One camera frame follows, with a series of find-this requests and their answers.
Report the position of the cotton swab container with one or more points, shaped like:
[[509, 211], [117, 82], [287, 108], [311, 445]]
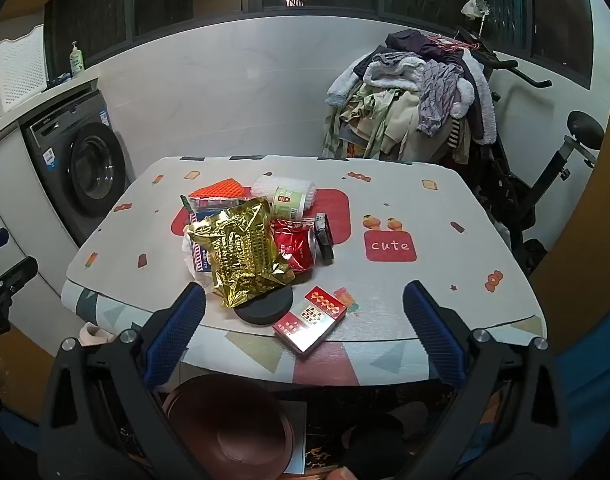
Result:
[[285, 195]]

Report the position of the grey front-load washing machine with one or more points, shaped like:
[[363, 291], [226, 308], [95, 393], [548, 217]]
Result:
[[50, 140]]

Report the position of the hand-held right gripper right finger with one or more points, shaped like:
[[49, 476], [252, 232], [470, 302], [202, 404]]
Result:
[[435, 332]]

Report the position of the black exercise bike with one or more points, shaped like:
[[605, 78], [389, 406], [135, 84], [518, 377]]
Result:
[[550, 170]]

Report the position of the white face mask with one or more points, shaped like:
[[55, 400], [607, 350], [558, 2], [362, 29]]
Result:
[[474, 7]]

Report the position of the brown trash bin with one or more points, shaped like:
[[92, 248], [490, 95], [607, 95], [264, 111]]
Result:
[[225, 435]]

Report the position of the white round container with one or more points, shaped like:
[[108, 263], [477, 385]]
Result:
[[95, 335]]

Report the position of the clear green-edged plastic packet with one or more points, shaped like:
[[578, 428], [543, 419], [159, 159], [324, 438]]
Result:
[[192, 203]]

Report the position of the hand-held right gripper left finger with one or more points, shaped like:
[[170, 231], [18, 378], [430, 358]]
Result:
[[177, 332]]

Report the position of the red cigarette box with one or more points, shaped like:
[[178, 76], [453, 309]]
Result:
[[310, 320]]

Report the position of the pump soap bottle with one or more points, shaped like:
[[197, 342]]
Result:
[[76, 62]]

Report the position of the crushed red can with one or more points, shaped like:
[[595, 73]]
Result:
[[295, 247]]

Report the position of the triangle patterned table cover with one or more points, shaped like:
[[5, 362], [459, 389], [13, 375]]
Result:
[[335, 360]]

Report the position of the black oval object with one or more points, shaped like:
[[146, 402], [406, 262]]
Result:
[[325, 237]]

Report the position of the white perforated plastic basket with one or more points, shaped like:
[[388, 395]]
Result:
[[20, 70]]

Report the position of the black round disc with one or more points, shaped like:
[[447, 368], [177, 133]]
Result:
[[270, 307]]

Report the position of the cartoon printed table mat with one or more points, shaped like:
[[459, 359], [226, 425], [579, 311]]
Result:
[[410, 200]]

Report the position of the orange foam fruit net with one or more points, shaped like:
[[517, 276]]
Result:
[[217, 189]]

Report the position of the gold foil bag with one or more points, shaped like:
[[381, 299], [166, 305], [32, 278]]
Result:
[[240, 250]]

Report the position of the white counter cabinet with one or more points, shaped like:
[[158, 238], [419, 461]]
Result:
[[15, 200]]

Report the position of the blue printed packet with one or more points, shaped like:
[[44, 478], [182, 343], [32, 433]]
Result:
[[200, 260]]

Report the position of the pile of clothes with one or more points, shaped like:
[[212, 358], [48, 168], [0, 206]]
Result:
[[410, 100]]

